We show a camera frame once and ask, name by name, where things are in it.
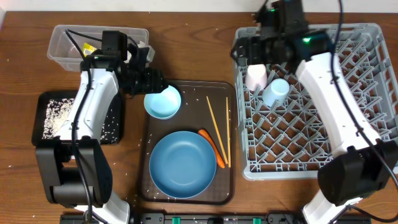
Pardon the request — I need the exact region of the light blue bowl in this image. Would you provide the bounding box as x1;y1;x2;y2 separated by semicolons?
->
144;85;182;119

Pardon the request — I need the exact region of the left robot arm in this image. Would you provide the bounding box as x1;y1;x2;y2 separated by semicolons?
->
35;30;169;223

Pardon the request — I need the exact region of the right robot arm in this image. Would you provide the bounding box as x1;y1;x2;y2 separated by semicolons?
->
230;1;397;223

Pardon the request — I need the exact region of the white rice pile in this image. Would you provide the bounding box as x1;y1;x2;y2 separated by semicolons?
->
39;97;122;144

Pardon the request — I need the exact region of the light blue cup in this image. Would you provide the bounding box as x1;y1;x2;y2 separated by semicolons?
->
262;78;290;108

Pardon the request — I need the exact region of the brown serving tray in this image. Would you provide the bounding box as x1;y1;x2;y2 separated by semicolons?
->
139;80;237;205

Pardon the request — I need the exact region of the grey dishwasher rack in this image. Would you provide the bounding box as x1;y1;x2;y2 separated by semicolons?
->
233;23;397;180

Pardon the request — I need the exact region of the pink cup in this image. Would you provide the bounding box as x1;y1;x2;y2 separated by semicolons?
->
245;64;267;91

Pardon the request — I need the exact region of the yellow green snack wrapper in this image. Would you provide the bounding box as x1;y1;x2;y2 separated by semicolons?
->
83;42;97;56

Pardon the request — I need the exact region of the orange carrot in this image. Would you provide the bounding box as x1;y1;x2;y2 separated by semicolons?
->
198;129;225;169

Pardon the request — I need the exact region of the clear plastic bin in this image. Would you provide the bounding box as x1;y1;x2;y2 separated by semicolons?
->
47;25;149;72

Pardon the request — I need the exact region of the dark blue plate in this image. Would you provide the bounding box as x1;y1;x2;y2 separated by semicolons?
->
149;131;217;199

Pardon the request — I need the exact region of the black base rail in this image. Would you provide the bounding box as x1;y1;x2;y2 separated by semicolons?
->
59;212;304;224

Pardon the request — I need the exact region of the wooden chopstick left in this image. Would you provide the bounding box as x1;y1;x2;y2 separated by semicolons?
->
206;96;229;164

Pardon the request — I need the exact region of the black plastic tray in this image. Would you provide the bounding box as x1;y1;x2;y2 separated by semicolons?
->
31;90;124;146

